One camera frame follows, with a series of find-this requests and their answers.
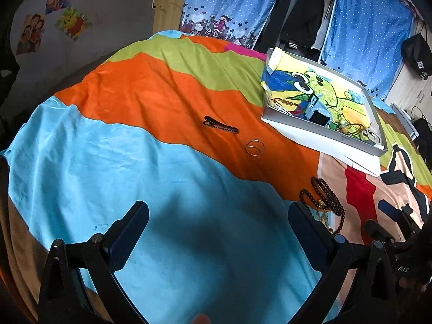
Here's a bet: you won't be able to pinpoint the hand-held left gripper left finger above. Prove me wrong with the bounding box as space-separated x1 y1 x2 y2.
38 201 150 324

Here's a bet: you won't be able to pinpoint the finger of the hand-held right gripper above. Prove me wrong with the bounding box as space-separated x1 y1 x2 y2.
377 199 415 225
363 219 398 244

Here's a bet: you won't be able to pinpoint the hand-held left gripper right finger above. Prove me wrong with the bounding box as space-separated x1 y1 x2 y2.
288 201 398 324

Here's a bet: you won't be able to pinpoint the dark bead necklace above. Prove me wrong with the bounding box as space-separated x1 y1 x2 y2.
299 176 347 236

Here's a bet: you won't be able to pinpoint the white claw hair clip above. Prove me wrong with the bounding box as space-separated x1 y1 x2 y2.
362 121 386 150

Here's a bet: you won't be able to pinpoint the hair tie with yellow bead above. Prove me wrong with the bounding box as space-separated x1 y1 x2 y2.
332 115 369 140

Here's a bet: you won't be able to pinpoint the metal hoop rings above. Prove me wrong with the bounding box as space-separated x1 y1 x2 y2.
245 139 265 158

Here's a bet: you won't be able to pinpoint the white shallow box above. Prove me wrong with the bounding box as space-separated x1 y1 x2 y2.
261 47 386 158

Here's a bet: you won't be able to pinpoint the light blue smartwatch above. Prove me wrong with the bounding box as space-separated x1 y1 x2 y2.
305 94 332 128

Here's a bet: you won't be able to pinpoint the colourful striped printed blanket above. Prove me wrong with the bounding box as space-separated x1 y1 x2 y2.
0 29 432 324

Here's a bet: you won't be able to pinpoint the black clothes heap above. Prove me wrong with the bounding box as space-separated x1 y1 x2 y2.
413 116 432 170

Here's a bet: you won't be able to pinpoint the grey storage box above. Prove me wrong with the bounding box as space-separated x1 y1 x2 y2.
389 103 414 136

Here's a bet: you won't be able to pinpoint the black hair clip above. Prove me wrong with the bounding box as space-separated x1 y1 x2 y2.
202 116 239 134

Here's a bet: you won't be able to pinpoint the green cartoon drawing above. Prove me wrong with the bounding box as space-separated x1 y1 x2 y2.
261 52 372 132

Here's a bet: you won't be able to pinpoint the blue dotted curtain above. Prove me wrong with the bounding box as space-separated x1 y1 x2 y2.
180 0 291 49
319 0 416 101

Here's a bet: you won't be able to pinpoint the dark hanging clothes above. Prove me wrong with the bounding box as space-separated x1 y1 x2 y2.
253 0 339 63

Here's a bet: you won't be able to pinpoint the wooden cabinet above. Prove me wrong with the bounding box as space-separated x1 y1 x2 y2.
152 0 187 35

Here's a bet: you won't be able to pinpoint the gold chain necklace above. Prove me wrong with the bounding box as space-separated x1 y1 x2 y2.
315 200 337 236

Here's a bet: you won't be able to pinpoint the black drawstring bag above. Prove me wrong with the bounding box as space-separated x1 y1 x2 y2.
400 33 432 80

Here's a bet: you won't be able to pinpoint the cartoon family wall poster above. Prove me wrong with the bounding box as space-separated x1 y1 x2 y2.
15 14 46 56

